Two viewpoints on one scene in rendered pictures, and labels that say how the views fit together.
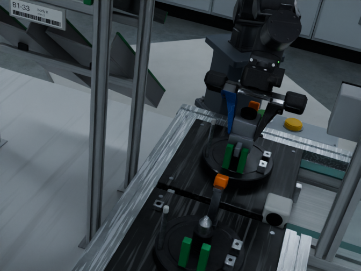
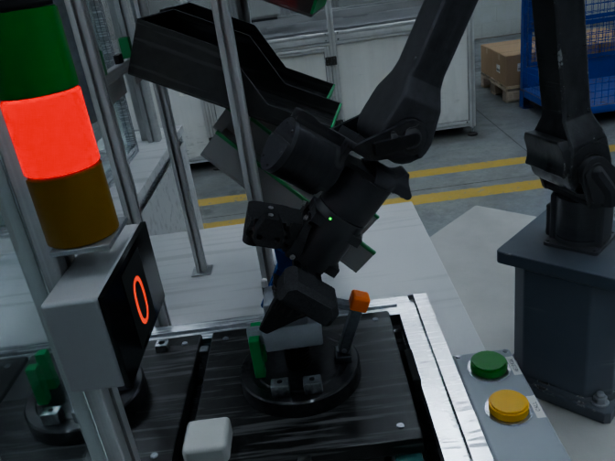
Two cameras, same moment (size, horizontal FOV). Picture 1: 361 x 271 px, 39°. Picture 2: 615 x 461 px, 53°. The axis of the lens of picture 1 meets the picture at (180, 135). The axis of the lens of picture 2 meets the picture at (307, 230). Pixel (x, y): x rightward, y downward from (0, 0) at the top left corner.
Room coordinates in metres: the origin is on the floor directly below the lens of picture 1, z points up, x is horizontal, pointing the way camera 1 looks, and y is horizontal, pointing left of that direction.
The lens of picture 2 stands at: (0.71, -0.70, 1.42)
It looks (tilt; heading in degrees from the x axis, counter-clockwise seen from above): 24 degrees down; 78
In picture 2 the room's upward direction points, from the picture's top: 8 degrees counter-clockwise
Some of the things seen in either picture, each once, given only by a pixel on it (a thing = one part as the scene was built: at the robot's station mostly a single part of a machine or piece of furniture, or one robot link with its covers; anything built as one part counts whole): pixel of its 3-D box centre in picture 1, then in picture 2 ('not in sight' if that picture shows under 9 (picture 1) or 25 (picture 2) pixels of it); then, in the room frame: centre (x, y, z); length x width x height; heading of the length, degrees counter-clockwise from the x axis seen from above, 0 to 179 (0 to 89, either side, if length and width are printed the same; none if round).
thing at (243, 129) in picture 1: (244, 129); (281, 313); (0.79, -0.11, 1.06); 0.08 x 0.04 x 0.07; 167
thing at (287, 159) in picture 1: (235, 168); (302, 382); (0.80, -0.12, 0.96); 0.24 x 0.24 x 0.02; 76
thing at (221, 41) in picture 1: (237, 81); (576, 309); (1.16, -0.12, 0.96); 0.15 x 0.15 x 0.20; 31
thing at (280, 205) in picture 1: (276, 211); (209, 447); (0.68, -0.19, 0.97); 0.05 x 0.05 x 0.04; 76
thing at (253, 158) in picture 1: (237, 160); (300, 369); (0.80, -0.12, 0.98); 0.14 x 0.14 x 0.02
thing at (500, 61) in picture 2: not in sight; (556, 63); (4.31, 4.33, 0.20); 1.20 x 0.80 x 0.41; 166
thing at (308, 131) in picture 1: (289, 136); (508, 431); (0.98, -0.25, 0.93); 0.21 x 0.07 x 0.06; 76
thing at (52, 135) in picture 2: not in sight; (51, 130); (0.64, -0.27, 1.33); 0.05 x 0.05 x 0.05
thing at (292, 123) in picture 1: (293, 125); (508, 408); (0.98, -0.25, 0.96); 0.04 x 0.04 x 0.02
